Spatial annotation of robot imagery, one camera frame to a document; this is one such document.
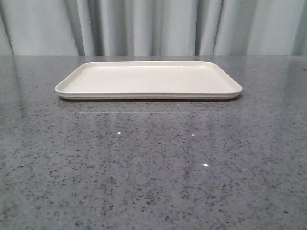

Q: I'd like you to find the pale grey curtain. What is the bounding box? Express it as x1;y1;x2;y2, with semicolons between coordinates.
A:
0;0;307;56

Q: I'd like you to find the cream rectangular plastic tray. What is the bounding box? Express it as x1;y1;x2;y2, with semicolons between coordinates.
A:
55;61;242;100

